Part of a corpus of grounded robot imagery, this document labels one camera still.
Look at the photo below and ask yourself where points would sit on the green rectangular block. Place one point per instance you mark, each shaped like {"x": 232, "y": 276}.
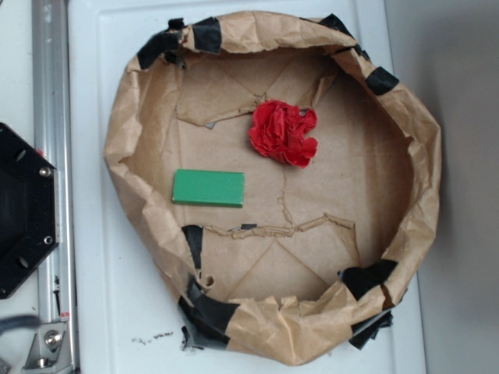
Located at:
{"x": 208, "y": 188}

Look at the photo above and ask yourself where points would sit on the crumpled red paper ball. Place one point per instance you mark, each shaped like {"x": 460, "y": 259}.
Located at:
{"x": 279, "y": 132}

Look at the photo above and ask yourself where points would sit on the brown paper bag basin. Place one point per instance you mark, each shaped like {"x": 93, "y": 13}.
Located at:
{"x": 315, "y": 256}

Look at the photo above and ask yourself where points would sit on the white plastic tray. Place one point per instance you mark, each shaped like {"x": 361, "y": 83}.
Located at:
{"x": 128, "y": 321}

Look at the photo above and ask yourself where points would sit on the aluminium extrusion rail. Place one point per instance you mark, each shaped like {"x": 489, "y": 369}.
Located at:
{"x": 56, "y": 277}

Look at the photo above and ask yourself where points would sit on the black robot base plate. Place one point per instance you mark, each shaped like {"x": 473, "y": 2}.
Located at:
{"x": 28, "y": 216}

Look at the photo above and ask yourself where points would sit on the metal corner bracket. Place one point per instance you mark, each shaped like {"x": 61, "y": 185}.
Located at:
{"x": 49, "y": 351}

